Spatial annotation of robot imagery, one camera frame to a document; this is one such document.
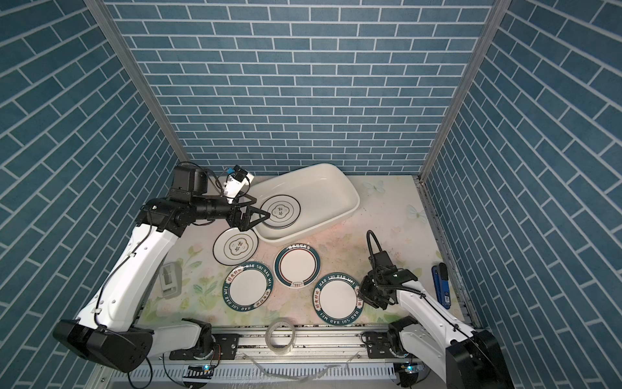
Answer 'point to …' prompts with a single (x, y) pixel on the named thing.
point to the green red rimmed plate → (296, 266)
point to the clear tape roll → (273, 348)
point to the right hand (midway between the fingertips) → (357, 293)
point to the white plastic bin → (323, 191)
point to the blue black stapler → (440, 275)
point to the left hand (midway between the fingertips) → (261, 207)
